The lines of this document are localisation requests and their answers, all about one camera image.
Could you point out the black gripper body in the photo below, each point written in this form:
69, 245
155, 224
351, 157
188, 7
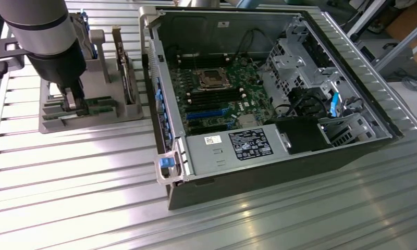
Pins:
57, 66

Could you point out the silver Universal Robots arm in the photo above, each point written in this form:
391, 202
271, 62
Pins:
37, 23

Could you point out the green RAM stick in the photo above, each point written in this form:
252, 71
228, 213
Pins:
99, 99
103, 109

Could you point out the black RAM slot bank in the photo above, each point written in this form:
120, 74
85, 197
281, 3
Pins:
215, 95
203, 62

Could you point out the grey parts rack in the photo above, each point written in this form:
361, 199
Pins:
100, 118

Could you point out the hard disk with blue rails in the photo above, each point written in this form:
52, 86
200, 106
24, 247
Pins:
87, 39

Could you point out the black graphics card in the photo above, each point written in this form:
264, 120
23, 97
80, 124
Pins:
125, 70

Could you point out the blue case release latch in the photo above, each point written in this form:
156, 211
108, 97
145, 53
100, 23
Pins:
165, 162

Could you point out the blue expansion slot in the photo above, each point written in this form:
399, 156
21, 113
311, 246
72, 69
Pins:
205, 114

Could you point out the black expansion slot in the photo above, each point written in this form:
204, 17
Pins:
208, 127

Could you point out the CPU socket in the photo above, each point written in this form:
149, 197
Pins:
212, 79

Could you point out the grey power supply unit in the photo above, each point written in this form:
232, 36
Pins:
229, 153

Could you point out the green motherboard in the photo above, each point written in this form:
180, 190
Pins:
244, 78

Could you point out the black open PC case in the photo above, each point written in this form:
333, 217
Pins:
264, 177

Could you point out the metal disk bay cage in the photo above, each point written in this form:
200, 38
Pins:
299, 67

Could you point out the black plastic air shroud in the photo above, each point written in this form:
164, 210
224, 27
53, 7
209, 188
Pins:
304, 135

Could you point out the grey equipment box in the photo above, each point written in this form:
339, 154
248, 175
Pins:
383, 52

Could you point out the brown cardboard box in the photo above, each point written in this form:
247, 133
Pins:
412, 23

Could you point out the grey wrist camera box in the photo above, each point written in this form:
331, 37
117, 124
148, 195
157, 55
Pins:
5, 67

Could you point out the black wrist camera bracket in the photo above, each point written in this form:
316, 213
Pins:
7, 48

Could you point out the aluminium frame post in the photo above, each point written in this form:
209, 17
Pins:
385, 49

